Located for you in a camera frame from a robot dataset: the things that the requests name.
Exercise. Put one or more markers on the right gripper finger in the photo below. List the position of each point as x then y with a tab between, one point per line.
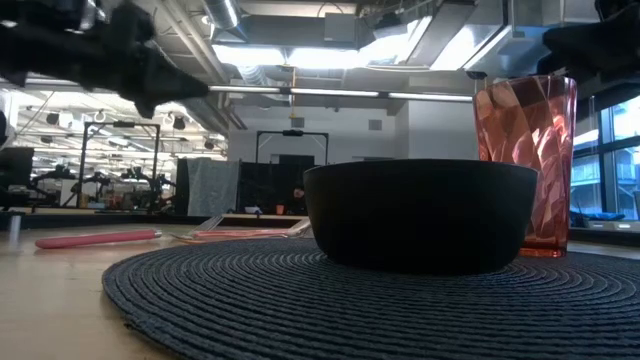
552	67
605	50

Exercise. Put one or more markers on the black station frame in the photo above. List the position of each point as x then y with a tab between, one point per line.
120	124
292	133

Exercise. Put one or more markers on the black bowl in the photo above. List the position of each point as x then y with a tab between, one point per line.
420	215

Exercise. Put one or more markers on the black monitor screen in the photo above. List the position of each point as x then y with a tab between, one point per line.
17	172

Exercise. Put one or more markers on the background black robot arm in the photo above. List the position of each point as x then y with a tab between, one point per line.
55	175
145	177

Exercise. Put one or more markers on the blue object on sill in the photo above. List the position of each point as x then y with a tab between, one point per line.
597	216

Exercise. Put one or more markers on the bright ceiling light panel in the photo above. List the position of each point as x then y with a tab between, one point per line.
310	56

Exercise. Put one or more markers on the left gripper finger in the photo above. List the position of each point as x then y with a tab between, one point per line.
147	107
160	80

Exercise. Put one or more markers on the red faceted plastic tumbler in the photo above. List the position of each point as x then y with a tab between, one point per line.
530	125

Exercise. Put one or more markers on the grey hanging cloth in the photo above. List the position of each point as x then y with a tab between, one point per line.
212	187

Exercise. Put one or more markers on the large glass window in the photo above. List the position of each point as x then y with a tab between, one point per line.
607	170

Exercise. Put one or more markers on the black partition panel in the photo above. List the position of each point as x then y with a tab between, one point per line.
270	185

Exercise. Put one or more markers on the person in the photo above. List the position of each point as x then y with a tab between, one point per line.
298	197

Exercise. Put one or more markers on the round dark blue woven placemat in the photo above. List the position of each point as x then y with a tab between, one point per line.
350	310

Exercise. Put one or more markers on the long LED light bar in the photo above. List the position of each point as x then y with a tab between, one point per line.
330	92

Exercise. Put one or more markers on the grey short post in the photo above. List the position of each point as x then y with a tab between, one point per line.
15	230

